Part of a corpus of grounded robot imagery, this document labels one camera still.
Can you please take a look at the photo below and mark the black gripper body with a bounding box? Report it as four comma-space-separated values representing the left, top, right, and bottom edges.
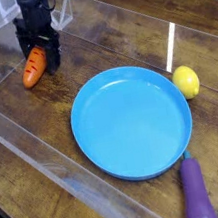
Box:
12, 0, 59, 48

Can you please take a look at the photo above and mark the purple toy eggplant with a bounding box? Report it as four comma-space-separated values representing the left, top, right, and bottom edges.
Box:
180, 150, 218, 218

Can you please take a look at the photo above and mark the clear acrylic enclosure wall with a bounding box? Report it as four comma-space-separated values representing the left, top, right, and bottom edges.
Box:
0, 0, 218, 218

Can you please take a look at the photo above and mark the orange toy carrot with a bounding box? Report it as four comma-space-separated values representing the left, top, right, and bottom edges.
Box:
22, 46, 47, 89

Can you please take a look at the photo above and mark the blue round plate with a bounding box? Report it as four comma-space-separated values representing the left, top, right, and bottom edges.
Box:
70, 66, 193, 181

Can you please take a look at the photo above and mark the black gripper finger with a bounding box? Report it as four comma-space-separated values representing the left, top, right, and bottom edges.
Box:
17, 32, 35, 59
44, 41, 61, 75

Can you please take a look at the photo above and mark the yellow toy lemon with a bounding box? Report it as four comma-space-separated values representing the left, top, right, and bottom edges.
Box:
172, 65, 200, 99

